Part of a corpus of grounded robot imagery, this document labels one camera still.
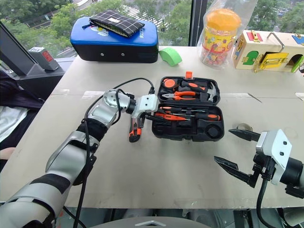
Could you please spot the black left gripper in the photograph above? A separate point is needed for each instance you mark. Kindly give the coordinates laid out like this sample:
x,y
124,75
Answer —
x,y
143,117

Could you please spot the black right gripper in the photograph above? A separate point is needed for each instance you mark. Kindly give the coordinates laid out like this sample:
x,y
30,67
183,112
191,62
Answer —
x,y
260,164

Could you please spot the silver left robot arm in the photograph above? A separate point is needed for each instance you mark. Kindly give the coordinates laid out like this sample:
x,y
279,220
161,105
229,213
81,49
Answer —
x,y
71,152

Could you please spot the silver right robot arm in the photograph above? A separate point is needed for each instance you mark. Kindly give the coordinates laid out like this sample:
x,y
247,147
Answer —
x,y
293,172

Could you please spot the black plastic tool case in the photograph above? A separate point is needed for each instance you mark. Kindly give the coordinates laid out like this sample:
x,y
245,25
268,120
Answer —
x,y
187,131

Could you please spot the blue black hard case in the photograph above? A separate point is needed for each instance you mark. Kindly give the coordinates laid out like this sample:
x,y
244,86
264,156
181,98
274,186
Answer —
x,y
114,47

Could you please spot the orange black utility knife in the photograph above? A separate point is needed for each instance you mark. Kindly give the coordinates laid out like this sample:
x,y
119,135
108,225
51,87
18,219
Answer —
x,y
135,133

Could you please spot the orange voltage tester pen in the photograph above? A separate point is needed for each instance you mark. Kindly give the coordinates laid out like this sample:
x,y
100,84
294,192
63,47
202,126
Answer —
x,y
169,116

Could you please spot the slim orange black screwdriver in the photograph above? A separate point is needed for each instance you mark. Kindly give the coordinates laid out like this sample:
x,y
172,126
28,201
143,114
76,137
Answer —
x,y
167,108

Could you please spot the orange black tape measure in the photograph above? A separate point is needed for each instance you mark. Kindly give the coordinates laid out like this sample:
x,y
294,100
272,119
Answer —
x,y
169,83

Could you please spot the large orange black screwdriver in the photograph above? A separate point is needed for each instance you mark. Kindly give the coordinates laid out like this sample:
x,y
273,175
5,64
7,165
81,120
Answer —
x,y
209,117

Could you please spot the orange black claw hammer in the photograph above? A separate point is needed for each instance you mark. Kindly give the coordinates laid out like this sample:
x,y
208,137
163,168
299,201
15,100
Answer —
x,y
193,86

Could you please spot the wooden lock latch box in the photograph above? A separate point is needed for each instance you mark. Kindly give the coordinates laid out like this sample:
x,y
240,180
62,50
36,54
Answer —
x,y
256,51

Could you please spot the black plaid zipper pouch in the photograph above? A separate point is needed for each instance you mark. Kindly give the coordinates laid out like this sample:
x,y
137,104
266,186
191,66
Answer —
x,y
116,22

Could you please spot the orange lidded candy jar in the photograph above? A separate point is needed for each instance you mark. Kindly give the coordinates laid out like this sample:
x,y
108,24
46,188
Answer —
x,y
219,40

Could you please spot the clear plastic bag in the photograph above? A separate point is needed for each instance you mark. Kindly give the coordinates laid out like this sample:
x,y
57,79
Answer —
x,y
204,28

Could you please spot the grey box with red label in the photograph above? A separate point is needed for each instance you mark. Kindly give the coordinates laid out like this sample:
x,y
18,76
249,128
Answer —
x,y
45,58

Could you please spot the person in dark clothing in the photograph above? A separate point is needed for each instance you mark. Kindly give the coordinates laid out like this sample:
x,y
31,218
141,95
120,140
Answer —
x,y
16,102

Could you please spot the black slanted panel stand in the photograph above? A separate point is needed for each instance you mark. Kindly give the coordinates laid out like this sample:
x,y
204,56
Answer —
x,y
16,57

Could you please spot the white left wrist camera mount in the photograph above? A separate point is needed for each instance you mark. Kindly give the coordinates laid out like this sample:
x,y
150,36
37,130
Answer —
x,y
147,103

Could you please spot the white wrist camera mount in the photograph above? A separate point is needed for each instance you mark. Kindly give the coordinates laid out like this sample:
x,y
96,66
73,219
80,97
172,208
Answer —
x,y
279,148
147,103

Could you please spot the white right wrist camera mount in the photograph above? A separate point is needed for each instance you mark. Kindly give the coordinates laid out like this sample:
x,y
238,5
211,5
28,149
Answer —
x,y
279,148

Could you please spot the black window frame post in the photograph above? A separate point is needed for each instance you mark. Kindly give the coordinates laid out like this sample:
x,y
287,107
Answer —
x,y
196,23

